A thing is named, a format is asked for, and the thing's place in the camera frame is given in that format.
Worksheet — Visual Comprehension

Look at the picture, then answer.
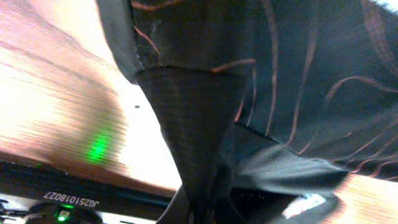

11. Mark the black cycling jersey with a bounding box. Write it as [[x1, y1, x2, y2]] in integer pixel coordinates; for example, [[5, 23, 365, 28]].
[[98, 0, 397, 223]]

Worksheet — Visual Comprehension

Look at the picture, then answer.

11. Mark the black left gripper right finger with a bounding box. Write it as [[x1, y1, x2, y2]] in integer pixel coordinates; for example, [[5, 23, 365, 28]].
[[213, 197, 247, 224]]

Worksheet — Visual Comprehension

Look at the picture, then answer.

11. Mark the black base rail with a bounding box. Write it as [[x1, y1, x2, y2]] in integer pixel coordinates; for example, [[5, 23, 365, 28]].
[[1, 160, 175, 223]]

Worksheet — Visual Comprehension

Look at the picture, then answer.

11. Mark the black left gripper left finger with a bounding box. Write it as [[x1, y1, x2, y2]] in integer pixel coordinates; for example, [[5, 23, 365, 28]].
[[156, 185, 190, 224]]

